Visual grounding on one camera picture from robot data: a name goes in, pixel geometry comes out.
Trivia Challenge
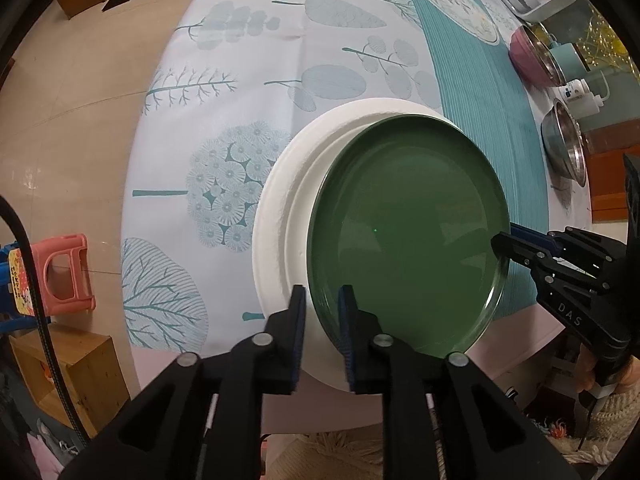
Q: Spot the person's right hand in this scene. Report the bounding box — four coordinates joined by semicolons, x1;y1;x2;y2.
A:
575;349;599;396

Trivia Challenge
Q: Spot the green plate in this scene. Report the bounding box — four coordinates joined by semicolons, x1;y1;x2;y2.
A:
305;115;512;359

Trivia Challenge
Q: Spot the person's right forearm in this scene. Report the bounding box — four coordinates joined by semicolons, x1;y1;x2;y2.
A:
582;365;640;461

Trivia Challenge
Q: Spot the large white plate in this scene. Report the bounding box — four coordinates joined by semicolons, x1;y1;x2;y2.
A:
251;98;451;393

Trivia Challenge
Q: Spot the large steel bowl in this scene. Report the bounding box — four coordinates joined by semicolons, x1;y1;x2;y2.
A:
541;99;591;186

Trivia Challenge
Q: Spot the white pill bottle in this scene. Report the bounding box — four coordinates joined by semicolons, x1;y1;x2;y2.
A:
560;80;588;103

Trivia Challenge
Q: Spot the pink table cover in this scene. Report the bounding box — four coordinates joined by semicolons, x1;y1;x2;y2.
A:
130;305;576;433

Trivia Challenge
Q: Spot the pink steel bowl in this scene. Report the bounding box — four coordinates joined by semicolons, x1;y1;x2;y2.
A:
509;24;567;87

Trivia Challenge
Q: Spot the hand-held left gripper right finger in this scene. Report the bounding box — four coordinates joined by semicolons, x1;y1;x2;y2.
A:
338;285;581;480

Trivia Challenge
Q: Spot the blue plastic toy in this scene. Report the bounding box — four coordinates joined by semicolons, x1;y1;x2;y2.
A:
0;242;51;333

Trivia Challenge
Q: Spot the light blue wooden-lid canister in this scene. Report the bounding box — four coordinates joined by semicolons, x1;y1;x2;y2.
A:
550;42;591;83

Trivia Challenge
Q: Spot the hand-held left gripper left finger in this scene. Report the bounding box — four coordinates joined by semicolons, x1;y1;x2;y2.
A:
65;285;307;480

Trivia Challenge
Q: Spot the pink plastic stool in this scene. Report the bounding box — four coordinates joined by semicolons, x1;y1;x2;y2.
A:
31;234;96;316

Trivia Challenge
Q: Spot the clear squeeze bottle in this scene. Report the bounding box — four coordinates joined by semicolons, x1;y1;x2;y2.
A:
570;67;613;121

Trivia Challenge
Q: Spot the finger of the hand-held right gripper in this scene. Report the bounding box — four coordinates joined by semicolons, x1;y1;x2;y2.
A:
491;232;608;291
510;225;626;271

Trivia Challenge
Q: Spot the wooden box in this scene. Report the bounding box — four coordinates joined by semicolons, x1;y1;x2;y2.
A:
9;324;123;438

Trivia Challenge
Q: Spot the wooden glass sliding door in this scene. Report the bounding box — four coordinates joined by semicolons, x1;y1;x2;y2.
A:
585;125;640;223

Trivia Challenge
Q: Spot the teal striped table runner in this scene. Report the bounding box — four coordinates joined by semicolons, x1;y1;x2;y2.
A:
395;0;551;316

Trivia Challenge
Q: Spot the tree print tablecloth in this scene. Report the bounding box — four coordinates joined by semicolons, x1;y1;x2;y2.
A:
121;0;591;356

